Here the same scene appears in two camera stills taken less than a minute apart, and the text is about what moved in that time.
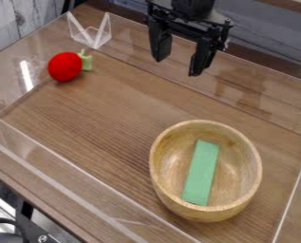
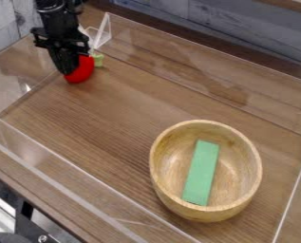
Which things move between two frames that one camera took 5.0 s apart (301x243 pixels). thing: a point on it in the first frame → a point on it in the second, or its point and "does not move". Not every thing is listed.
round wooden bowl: x=204 y=169 does not move
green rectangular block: x=199 y=175 does not move
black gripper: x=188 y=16 → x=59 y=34
